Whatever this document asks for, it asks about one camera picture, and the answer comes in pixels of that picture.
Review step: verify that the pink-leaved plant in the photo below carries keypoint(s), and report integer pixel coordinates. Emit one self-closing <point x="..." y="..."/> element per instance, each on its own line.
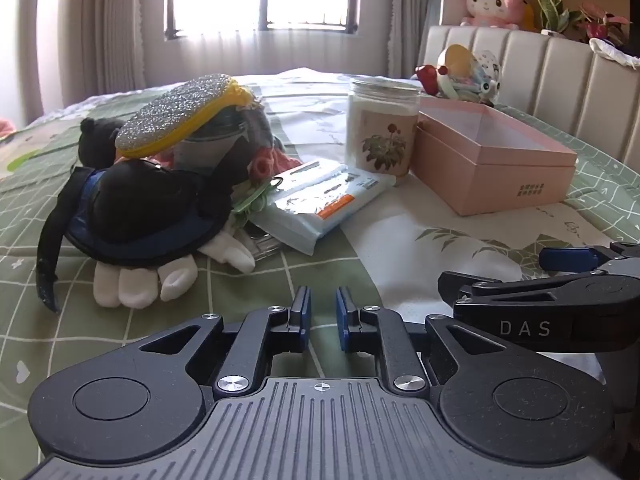
<point x="602" y="22"/>

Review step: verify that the pink cardboard box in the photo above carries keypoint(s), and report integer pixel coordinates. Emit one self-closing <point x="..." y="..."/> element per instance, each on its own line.
<point x="495" y="175"/>

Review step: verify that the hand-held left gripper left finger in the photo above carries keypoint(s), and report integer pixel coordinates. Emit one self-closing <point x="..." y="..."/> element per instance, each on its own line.
<point x="302" y="321"/>

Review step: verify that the grey cloth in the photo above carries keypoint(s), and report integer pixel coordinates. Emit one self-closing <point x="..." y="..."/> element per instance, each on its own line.
<point x="240" y="127"/>

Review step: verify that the clear plastic case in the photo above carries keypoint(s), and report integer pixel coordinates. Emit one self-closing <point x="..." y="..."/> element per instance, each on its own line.
<point x="265" y="247"/>

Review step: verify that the pink plush toy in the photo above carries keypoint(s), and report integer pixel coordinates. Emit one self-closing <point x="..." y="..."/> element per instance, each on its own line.
<point x="492" y="2"/>

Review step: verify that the white lace cloth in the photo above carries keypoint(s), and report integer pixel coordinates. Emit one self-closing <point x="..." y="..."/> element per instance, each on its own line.
<point x="617" y="52"/>

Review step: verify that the pink knitted flower bouquet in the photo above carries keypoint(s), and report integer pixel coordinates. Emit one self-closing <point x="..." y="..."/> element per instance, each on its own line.
<point x="272" y="162"/>

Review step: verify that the green leafy plant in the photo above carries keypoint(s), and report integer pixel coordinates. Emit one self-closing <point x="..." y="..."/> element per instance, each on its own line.
<point x="550" y="7"/>

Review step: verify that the beige padded headboard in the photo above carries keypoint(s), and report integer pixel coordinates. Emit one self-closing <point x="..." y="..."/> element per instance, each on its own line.
<point x="560" y="75"/>

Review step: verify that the light blue tissue pack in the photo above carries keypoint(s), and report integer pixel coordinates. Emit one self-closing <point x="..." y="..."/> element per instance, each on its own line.
<point x="320" y="200"/>

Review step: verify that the black plush toy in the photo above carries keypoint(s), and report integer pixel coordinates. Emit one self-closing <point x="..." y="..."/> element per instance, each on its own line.
<point x="97" y="142"/>

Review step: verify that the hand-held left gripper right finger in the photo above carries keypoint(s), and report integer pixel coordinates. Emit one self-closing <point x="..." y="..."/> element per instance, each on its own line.
<point x="344" y="321"/>

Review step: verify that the green checked bedsheet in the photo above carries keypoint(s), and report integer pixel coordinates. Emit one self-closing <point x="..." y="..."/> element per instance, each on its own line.
<point x="450" y="245"/>

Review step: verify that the cartoon printed blanket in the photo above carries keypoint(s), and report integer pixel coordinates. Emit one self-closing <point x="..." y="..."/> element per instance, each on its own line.
<point x="35" y="145"/>

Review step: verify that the beige curtain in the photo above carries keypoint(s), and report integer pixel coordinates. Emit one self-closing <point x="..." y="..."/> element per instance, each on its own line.
<point x="95" y="35"/>
<point x="410" y="5"/>

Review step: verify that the clear jar with flower label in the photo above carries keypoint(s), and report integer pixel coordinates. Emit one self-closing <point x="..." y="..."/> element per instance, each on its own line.
<point x="382" y="130"/>

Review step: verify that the colourful ball toy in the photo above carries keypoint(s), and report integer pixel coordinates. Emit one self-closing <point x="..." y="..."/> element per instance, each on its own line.
<point x="465" y="72"/>

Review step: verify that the pink cloth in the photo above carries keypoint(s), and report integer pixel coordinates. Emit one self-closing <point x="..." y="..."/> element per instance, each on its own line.
<point x="6" y="129"/>

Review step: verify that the grey knitted doll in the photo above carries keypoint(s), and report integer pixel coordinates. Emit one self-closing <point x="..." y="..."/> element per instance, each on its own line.
<point x="170" y="115"/>

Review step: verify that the yellow plush toy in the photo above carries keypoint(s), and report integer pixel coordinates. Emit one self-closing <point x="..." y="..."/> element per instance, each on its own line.
<point x="529" y="15"/>

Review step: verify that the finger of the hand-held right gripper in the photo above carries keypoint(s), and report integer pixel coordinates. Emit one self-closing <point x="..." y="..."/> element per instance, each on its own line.
<point x="565" y="259"/>
<point x="525" y="310"/>

